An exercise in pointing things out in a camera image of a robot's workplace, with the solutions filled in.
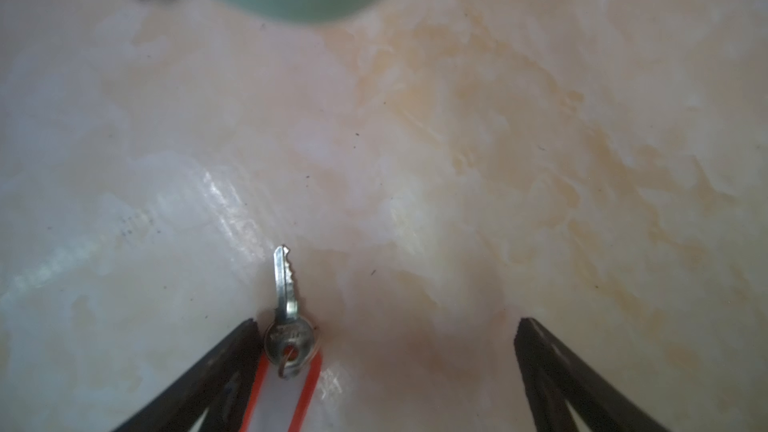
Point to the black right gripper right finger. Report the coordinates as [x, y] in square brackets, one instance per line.
[559, 383]

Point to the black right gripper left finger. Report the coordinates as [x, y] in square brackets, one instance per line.
[213, 393]

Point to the red framed tag with key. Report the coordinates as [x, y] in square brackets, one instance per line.
[289, 367]

